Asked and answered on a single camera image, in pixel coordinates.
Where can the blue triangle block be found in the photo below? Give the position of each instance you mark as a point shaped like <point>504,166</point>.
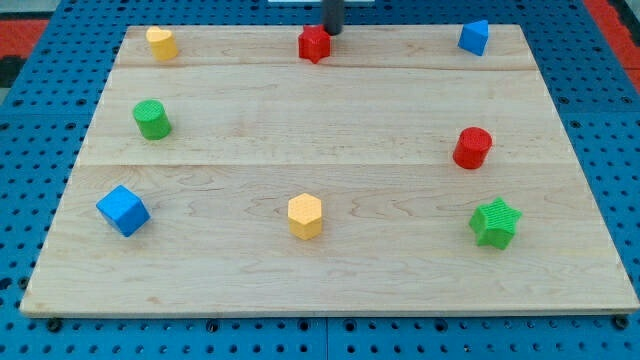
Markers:
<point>474,37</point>

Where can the yellow hexagon block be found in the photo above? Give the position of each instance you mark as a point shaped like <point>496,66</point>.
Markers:
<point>305,216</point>

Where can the light wooden board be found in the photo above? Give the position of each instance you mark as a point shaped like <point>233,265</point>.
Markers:
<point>370,131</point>

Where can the red star block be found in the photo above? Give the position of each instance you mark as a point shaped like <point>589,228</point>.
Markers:
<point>314,43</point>

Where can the red cylinder block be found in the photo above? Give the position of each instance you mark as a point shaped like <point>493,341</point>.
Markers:
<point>472,147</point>

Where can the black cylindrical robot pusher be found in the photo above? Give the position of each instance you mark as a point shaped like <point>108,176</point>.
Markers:
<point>333,14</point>

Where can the green star block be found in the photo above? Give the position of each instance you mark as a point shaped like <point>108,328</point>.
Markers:
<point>495,224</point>

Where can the green cylinder block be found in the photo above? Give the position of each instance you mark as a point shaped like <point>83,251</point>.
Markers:
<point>151,119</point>

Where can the blue cube block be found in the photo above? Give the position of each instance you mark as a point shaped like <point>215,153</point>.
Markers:
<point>123,210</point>

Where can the yellow heart block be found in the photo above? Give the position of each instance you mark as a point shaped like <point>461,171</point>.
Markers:
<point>162,43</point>

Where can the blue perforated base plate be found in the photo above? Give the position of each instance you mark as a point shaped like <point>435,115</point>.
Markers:
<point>48,110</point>

